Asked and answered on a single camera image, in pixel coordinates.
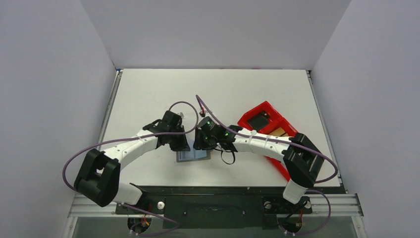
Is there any aluminium frame rail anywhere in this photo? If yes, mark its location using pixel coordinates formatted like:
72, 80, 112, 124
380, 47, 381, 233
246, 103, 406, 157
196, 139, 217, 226
68, 194, 363, 218

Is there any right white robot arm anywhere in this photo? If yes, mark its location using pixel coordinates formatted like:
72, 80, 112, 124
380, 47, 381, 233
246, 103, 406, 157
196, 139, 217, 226
194, 117, 324, 212

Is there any purple cable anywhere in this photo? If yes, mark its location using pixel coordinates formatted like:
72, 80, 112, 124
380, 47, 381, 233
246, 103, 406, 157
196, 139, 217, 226
62, 101, 200, 193
195, 95, 339, 237

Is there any black loop cable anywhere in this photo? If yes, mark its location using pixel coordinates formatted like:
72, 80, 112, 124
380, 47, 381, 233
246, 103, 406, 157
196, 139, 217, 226
220, 149, 236, 166

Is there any grey card holder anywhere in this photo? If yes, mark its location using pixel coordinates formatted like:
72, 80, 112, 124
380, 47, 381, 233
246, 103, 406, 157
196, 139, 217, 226
176, 149, 211, 163

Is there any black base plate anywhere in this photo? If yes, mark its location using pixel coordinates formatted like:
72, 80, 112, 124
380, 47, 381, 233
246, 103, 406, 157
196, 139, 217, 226
114, 183, 345, 230

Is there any black wallet in tray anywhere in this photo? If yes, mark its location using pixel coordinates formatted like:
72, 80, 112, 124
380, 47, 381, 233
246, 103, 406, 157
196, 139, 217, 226
247, 111, 270, 131

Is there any tan card in tray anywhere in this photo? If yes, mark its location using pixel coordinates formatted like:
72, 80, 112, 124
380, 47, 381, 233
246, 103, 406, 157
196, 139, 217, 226
270, 128, 289, 137

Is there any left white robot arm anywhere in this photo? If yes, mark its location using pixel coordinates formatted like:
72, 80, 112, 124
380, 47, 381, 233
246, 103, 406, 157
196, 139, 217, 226
73, 111, 190, 213

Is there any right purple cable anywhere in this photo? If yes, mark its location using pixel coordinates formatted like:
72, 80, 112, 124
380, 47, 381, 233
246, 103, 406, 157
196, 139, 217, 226
195, 95, 339, 237

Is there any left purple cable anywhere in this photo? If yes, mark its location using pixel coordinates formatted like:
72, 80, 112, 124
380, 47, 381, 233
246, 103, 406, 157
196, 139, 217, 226
62, 101, 200, 193

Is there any red plastic tray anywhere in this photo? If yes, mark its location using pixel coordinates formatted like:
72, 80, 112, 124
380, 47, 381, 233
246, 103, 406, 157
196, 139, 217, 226
237, 100, 301, 182

